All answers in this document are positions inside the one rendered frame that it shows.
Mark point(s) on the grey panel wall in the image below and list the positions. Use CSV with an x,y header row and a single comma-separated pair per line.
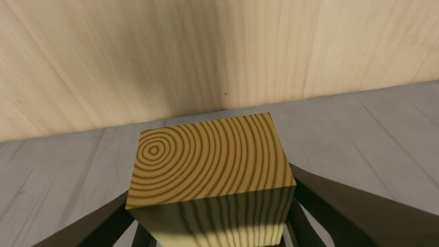
x,y
384,141

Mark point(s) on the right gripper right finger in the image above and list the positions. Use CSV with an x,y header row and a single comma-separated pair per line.
x,y
354,217

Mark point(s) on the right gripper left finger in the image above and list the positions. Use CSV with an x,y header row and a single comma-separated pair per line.
x,y
100,228

